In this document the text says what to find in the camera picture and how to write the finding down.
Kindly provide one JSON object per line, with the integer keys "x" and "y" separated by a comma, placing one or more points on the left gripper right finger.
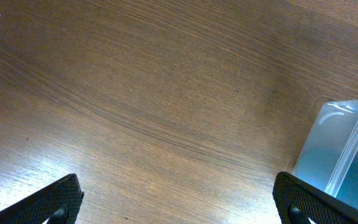
{"x": 299, "y": 202}

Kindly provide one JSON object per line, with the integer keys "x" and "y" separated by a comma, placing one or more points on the clear plastic container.
{"x": 336, "y": 129}

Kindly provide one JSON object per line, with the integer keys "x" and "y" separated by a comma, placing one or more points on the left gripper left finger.
{"x": 58, "y": 202}

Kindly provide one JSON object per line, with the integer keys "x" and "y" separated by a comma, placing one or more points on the blue cup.
{"x": 316, "y": 166}

